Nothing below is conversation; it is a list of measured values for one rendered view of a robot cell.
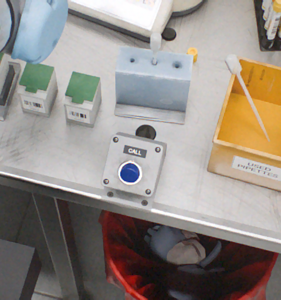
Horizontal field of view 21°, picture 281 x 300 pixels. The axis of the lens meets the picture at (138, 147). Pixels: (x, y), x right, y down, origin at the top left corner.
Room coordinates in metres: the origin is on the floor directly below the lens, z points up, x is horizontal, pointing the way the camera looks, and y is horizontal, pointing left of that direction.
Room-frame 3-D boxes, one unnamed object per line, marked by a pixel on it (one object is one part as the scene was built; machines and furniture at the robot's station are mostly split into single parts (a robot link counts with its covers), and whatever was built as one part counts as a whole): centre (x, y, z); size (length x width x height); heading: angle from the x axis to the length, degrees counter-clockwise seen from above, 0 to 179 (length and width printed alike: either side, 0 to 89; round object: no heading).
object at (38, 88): (0.52, 0.14, 0.91); 0.05 x 0.04 x 0.07; 168
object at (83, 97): (0.51, 0.08, 0.91); 0.05 x 0.04 x 0.07; 168
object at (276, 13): (0.63, -0.19, 0.93); 0.02 x 0.02 x 0.11
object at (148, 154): (0.43, 0.00, 0.92); 0.13 x 0.07 x 0.08; 168
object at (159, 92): (0.53, -0.02, 0.92); 0.10 x 0.07 x 0.10; 84
